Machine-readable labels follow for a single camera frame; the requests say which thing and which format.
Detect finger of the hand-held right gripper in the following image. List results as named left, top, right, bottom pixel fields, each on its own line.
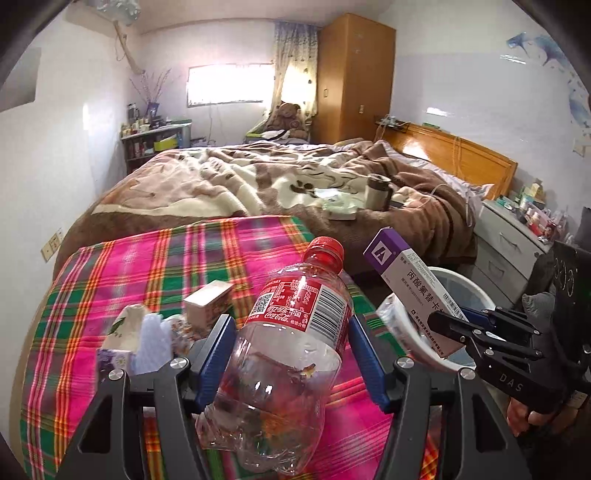
left=427, top=311, right=543, bottom=361
left=462, top=308, right=543, bottom=335

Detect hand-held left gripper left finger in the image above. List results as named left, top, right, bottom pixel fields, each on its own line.
left=55, top=314, right=238, bottom=480

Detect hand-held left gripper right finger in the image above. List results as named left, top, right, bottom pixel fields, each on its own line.
left=347, top=316, right=532, bottom=480

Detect brown printed snack wrapper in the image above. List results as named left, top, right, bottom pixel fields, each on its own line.
left=161, top=314, right=213, bottom=356

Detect white plastic bin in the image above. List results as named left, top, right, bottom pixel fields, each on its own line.
left=376, top=268, right=497, bottom=370

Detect purple and white medicine box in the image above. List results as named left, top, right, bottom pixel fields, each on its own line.
left=363, top=227, right=490, bottom=361

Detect clear plastic bottle red cap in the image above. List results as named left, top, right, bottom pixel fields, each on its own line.
left=195, top=236, right=354, bottom=476

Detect person's right hand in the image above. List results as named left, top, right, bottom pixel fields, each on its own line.
left=505, top=394, right=580, bottom=437

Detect small cream carton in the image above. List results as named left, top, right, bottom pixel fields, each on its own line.
left=183, top=281, right=235, bottom=330

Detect white foam pad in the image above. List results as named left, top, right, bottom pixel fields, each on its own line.
left=131, top=311, right=174, bottom=374

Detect white nightstand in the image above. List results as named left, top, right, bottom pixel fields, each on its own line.
left=473, top=199, right=555, bottom=294

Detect purple floral packet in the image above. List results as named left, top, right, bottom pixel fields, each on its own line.
left=97, top=349, right=132, bottom=374

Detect pink and green plaid cloth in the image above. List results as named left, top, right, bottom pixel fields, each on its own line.
left=21, top=216, right=439, bottom=480

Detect light purple pillow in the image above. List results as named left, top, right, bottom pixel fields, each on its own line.
left=406, top=157, right=495, bottom=199

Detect white tissue pack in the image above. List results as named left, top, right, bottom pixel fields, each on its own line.
left=318, top=191, right=358, bottom=221

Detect steel thermos mug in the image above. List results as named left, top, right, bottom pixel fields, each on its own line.
left=366, top=174, right=393, bottom=212

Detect wooden bed headboard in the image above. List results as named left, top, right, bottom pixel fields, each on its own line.
left=383, top=122, right=519, bottom=200

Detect brown and cream blanket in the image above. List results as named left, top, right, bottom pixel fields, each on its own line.
left=53, top=138, right=478, bottom=278

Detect dark cluttered shelf unit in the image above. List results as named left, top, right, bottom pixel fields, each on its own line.
left=121, top=121, right=195, bottom=175

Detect brown teddy bear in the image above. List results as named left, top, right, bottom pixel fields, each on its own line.
left=263, top=102, right=309, bottom=139

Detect wooden wardrobe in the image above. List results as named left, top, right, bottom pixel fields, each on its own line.
left=316, top=13, right=397, bottom=145

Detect bright window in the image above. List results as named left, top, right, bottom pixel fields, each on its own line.
left=187, top=64, right=278, bottom=108

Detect dried flower branches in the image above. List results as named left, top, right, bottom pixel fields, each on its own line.
left=129, top=68, right=176, bottom=116

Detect patterned curtain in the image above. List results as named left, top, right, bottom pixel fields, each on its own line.
left=272, top=22, right=320, bottom=118

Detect beige wall socket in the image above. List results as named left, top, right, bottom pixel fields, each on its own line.
left=41, top=228, right=65, bottom=264

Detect blue dolphin wall sticker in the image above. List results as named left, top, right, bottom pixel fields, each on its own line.
left=505, top=31, right=591, bottom=127

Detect covered wall air conditioner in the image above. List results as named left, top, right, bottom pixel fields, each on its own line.
left=65, top=0, right=141, bottom=24

